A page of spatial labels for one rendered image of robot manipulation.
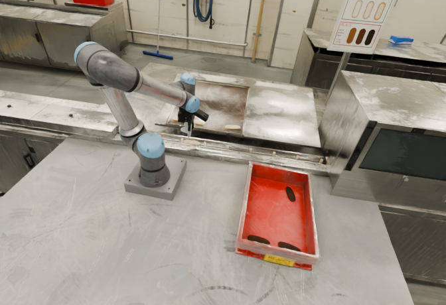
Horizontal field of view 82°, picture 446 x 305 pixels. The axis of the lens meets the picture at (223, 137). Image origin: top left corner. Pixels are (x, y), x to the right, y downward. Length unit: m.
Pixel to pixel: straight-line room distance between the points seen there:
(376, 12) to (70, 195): 2.09
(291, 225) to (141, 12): 4.79
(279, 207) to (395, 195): 0.60
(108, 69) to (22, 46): 3.83
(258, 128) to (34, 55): 3.73
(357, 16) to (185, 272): 1.80
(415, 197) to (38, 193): 1.85
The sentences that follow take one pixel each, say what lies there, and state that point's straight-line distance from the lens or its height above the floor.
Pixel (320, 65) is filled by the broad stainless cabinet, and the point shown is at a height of 0.82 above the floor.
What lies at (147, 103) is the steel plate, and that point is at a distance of 2.02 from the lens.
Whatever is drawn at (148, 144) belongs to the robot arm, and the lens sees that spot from 1.17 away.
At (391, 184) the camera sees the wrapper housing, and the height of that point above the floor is 0.96.
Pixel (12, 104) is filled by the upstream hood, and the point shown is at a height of 0.92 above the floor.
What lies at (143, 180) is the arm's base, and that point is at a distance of 1.28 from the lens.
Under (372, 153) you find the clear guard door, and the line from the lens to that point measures 1.34.
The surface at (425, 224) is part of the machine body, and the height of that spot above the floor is 0.70.
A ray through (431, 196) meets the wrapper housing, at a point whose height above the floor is 0.92.
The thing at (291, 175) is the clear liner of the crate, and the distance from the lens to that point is 1.40.
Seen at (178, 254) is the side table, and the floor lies 0.82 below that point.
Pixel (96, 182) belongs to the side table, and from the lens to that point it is 1.46.
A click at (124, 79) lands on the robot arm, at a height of 1.44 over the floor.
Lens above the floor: 1.85
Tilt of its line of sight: 38 degrees down
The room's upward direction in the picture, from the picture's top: 6 degrees clockwise
